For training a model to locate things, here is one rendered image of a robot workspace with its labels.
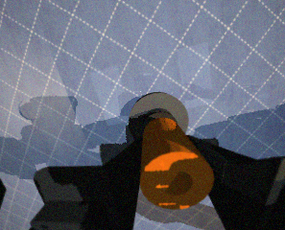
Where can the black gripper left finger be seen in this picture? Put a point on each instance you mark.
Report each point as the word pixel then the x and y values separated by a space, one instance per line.
pixel 116 183

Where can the orange cylinder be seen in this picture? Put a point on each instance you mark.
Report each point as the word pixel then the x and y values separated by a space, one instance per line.
pixel 174 175

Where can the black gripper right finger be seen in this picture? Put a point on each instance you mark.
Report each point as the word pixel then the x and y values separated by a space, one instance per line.
pixel 245 189

